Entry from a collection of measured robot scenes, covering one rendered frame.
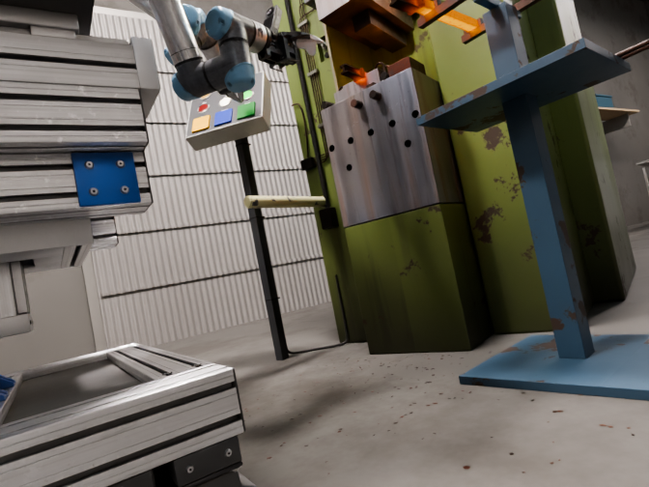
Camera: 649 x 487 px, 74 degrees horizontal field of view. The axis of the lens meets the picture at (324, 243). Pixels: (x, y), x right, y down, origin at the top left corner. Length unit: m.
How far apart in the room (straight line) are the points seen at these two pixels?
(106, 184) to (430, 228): 0.98
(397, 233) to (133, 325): 2.60
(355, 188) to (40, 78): 1.06
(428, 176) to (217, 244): 2.70
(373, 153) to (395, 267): 0.40
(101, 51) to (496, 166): 1.19
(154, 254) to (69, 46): 3.00
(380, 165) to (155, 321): 2.60
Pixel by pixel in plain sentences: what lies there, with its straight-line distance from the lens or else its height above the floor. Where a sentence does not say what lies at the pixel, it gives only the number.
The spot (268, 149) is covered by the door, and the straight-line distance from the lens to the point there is 4.30.
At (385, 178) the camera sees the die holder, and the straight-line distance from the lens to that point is 1.50.
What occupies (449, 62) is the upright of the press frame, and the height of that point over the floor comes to 0.95.
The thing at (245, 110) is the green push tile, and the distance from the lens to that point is 1.81.
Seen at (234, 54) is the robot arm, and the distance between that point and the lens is 1.17.
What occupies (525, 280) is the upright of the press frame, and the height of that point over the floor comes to 0.17.
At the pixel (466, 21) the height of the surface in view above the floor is 0.92.
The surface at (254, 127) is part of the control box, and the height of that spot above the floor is 0.94.
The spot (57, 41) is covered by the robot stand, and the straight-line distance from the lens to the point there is 0.82.
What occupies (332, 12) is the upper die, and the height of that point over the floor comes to 1.27.
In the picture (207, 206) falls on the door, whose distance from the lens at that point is 3.91.
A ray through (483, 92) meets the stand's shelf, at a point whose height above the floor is 0.66.
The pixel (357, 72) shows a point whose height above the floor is 1.00.
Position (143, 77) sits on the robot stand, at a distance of 0.82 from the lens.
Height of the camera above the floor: 0.34
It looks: 3 degrees up
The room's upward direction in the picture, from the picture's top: 11 degrees counter-clockwise
